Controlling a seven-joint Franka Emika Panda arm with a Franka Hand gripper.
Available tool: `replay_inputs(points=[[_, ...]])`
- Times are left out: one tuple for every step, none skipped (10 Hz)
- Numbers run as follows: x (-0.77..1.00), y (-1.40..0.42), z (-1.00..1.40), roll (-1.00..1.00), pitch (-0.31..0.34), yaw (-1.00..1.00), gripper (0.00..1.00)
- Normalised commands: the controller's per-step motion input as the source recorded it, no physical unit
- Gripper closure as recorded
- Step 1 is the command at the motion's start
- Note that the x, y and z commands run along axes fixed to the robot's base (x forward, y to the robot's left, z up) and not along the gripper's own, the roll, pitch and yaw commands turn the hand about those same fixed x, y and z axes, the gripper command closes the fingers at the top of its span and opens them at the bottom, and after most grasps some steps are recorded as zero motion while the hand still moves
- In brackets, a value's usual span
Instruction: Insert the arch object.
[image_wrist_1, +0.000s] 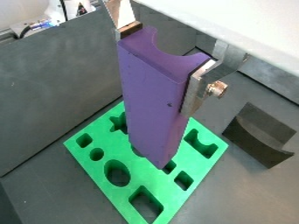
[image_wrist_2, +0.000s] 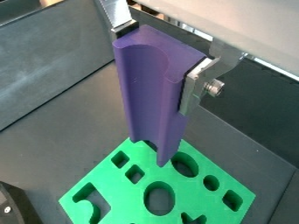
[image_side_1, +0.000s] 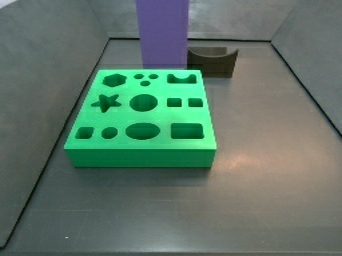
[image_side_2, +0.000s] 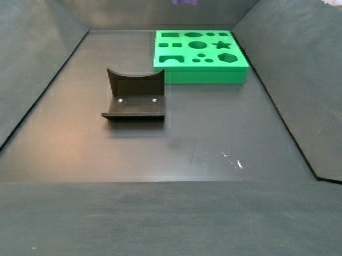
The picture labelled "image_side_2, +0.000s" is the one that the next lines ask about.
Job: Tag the purple object at top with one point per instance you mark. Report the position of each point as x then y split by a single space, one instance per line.
191 2

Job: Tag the green shape sorter box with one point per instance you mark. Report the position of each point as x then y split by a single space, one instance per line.
199 57

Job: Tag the black curved holder stand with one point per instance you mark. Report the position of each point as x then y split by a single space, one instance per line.
138 96

